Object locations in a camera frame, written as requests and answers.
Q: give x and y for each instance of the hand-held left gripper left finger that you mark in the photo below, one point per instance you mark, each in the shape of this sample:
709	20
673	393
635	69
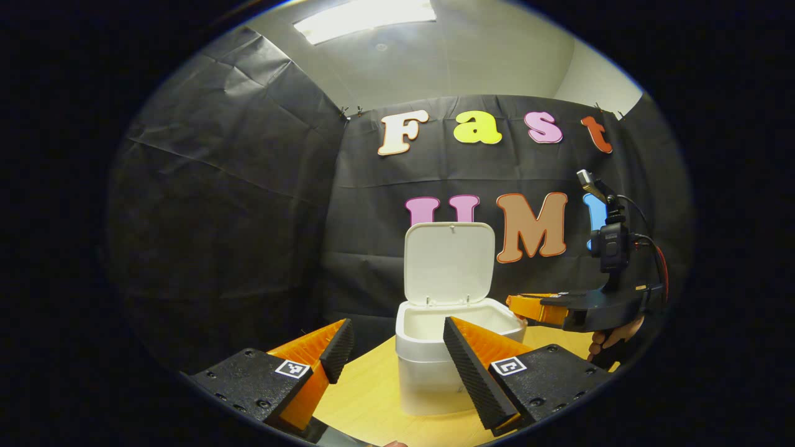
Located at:
338	351

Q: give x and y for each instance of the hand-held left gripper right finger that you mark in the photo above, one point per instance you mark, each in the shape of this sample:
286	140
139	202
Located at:
469	375

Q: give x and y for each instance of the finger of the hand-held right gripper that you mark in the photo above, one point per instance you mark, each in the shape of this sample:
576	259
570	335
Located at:
559	310

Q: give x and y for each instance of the white desktop garbage bin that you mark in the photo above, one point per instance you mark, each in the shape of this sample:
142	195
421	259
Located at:
447	261

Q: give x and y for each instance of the wooden desktop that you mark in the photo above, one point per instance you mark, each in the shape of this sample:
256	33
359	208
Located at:
366	397

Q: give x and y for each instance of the black backdrop cloth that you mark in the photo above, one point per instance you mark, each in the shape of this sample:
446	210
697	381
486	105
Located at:
236	236

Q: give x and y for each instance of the ceiling light panel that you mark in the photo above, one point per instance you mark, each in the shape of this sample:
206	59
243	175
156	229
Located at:
366	15

